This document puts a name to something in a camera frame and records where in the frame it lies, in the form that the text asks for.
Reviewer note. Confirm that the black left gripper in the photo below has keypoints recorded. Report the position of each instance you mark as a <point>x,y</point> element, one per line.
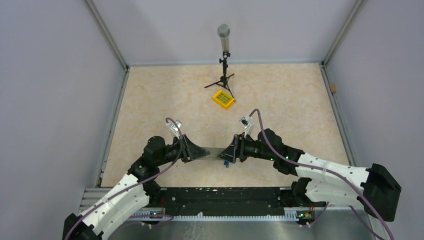
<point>191,151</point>

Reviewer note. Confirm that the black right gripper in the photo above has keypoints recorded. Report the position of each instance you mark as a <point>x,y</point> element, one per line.
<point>235,149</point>

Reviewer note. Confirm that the white remote control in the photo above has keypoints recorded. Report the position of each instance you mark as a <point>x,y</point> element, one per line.
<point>213,154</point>

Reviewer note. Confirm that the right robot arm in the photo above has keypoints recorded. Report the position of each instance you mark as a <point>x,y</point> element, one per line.
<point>320,180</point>

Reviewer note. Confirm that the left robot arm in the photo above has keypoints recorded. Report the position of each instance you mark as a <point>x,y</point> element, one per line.
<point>133,191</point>

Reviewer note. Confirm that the yellow box with green grid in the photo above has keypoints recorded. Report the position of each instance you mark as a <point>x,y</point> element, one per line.
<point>223,99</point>

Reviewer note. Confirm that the microphone on black tripod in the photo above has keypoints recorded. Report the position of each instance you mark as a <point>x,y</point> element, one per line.
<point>223,32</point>

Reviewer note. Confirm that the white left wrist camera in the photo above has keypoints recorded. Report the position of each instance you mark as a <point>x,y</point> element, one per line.
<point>174,128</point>

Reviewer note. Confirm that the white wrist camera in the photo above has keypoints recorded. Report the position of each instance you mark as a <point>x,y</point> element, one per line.
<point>248,124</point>
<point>174,128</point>

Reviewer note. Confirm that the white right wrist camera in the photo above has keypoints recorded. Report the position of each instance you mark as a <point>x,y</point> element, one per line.
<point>248,124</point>

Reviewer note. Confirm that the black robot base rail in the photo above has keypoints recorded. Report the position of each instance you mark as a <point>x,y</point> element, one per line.
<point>228,201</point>

